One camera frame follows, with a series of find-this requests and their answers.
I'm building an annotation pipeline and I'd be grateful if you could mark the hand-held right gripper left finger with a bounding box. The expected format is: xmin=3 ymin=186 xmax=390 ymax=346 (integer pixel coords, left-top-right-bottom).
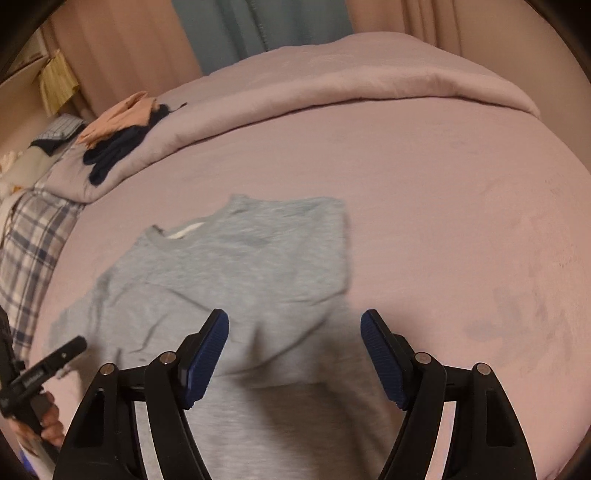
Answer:
xmin=53 ymin=308 xmax=230 ymax=480

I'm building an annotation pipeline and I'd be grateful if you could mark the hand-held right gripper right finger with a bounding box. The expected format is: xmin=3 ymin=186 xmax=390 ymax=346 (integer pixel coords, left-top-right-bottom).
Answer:
xmin=360 ymin=309 xmax=539 ymax=480

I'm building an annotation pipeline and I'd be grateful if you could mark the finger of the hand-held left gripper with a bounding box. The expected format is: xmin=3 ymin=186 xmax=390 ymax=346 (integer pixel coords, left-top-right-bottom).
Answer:
xmin=9 ymin=336 xmax=88 ymax=385
xmin=0 ymin=307 xmax=14 ymax=358

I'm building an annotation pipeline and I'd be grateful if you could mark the grey sweatshirt with white lining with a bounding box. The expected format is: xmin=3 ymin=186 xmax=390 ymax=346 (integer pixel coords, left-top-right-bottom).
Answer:
xmin=48 ymin=195 xmax=408 ymax=480

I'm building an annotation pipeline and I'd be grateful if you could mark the person's left hand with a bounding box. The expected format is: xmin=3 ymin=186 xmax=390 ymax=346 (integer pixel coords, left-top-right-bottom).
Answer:
xmin=39 ymin=391 xmax=66 ymax=448

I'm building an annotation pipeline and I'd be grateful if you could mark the plaid checked cloth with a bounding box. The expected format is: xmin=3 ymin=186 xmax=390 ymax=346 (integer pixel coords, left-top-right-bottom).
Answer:
xmin=0 ymin=184 xmax=86 ymax=366

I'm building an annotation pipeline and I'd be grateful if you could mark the white patterned cloth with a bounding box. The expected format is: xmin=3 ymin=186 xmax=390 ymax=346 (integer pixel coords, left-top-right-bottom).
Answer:
xmin=0 ymin=148 xmax=35 ymax=197

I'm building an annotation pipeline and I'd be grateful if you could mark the pink bed sheet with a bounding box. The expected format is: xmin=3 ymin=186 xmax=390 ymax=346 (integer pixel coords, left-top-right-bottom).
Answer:
xmin=25 ymin=98 xmax=586 ymax=480

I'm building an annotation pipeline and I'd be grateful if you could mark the blue striped cloth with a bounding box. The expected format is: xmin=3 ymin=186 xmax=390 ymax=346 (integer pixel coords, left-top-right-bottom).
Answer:
xmin=28 ymin=114 xmax=87 ymax=157

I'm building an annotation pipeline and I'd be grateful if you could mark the dark navy cloth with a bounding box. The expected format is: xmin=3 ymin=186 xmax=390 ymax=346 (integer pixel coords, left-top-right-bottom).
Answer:
xmin=82 ymin=102 xmax=188 ymax=187

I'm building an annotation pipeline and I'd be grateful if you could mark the peach cloth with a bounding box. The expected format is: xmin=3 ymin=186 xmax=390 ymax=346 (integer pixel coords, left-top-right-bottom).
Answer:
xmin=75 ymin=91 xmax=161 ymax=149

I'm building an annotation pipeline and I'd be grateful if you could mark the yellow-green hanging cloth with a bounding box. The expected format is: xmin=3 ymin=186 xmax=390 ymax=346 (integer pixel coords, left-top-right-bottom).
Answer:
xmin=39 ymin=49 xmax=81 ymax=117

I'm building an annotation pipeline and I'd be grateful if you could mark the pink folded duvet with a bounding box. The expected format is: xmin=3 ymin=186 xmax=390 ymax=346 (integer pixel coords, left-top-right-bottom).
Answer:
xmin=46 ymin=31 xmax=542 ymax=205

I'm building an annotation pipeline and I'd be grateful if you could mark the pink curtain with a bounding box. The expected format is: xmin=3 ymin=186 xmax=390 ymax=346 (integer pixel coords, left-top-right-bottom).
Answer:
xmin=50 ymin=0 xmax=205 ymax=121
xmin=344 ymin=0 xmax=513 ymax=52

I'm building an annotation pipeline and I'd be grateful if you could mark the teal curtain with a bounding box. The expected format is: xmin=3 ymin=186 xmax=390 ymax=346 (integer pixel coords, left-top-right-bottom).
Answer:
xmin=171 ymin=0 xmax=355 ymax=77

